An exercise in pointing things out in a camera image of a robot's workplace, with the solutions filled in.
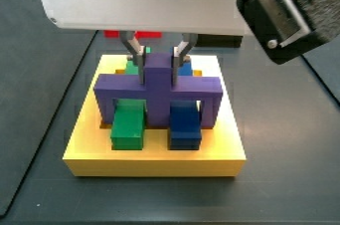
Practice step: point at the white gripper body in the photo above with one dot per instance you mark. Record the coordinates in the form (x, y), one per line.
(182, 16)

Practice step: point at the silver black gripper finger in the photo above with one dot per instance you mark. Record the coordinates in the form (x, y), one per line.
(136, 50)
(178, 53)

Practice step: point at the purple comb-shaped block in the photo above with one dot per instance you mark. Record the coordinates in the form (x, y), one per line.
(158, 92)

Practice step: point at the yellow white base board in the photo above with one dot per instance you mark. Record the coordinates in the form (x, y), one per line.
(90, 157)

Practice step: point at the blue block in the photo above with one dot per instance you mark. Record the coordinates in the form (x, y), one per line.
(184, 125)

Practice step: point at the green block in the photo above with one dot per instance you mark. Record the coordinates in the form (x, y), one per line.
(128, 129)

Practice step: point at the black angle bracket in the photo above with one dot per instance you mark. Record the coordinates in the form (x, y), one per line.
(218, 41)

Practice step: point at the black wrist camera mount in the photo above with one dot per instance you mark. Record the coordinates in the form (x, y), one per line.
(290, 27)

